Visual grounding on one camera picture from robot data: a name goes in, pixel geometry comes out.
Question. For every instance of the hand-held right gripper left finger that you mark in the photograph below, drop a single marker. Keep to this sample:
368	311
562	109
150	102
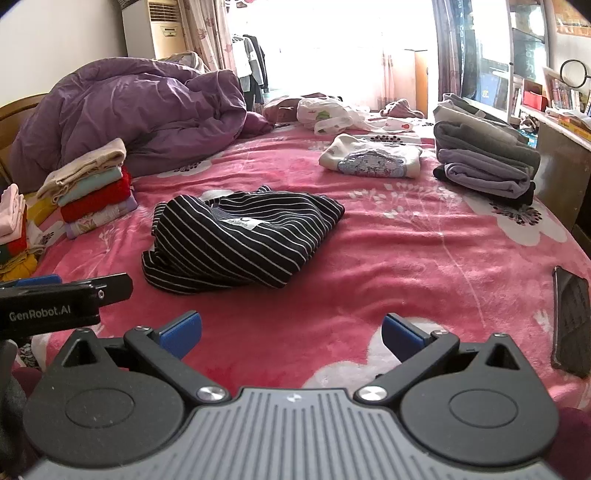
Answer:
181	333

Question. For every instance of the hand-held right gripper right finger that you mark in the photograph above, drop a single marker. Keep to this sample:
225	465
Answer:
400	339

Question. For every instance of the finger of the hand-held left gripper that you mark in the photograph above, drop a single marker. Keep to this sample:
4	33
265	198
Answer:
32	280
106	287

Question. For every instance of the black white-striped sock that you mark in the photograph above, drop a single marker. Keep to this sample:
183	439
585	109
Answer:
240	240

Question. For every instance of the stack of grey folded clothes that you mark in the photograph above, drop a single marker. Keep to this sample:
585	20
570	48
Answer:
485	145

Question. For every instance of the hanging clothes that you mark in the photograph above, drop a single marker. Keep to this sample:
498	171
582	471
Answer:
251	64

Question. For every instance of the pink floral blanket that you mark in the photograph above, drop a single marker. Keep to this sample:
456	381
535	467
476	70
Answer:
415	277

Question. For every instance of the lilac floral folded garment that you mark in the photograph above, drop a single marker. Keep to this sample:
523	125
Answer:
99	221

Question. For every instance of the pale pink folded garment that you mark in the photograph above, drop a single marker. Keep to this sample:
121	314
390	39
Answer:
11	212

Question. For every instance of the red folded garment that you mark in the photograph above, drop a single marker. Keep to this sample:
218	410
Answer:
94	203

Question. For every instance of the mint folded garment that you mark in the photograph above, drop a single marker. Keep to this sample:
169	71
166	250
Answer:
99	184

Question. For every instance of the wooden headboard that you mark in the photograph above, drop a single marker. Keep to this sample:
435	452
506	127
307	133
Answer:
18	115

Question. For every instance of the black smartphone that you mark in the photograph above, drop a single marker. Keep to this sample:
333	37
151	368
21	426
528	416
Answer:
572	323

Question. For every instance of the purple duvet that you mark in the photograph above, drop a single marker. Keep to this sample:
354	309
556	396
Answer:
129	110

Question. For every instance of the lilac grey folded garment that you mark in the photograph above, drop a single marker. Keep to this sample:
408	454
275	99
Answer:
480	175

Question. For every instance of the white printed folded sweatshirt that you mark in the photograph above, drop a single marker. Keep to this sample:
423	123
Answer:
369	157

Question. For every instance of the black folded garment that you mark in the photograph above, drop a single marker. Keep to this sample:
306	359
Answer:
526	196

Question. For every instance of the person's maroon clothing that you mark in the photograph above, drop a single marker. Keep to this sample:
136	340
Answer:
575	443

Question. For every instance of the white red patterned cloth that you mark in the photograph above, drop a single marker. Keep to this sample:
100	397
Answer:
397	127

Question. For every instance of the mauve crumpled garment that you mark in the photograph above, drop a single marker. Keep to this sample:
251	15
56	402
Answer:
401	108

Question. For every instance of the light grey folded garment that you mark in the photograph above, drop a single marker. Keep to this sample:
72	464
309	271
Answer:
466	113

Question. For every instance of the white printed plastic bag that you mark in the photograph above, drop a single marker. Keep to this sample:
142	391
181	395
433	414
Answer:
323	113

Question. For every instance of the grey desk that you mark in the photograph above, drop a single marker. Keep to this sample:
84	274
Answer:
558	157

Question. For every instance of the dusty pink pillow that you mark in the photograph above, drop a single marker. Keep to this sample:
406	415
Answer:
279	110

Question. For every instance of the white standing air conditioner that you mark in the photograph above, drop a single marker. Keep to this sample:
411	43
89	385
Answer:
152	32

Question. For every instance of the orange wooden cabinet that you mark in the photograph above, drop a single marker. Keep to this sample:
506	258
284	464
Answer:
420	78

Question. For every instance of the pink floral curtain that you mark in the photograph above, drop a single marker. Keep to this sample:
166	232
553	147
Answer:
207	37

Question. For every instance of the red box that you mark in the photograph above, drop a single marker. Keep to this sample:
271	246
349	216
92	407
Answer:
534	100

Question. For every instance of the dark striped curtain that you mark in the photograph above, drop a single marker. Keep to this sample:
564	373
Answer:
447	50

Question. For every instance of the glass display cabinet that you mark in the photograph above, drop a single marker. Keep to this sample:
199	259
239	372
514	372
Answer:
503	55

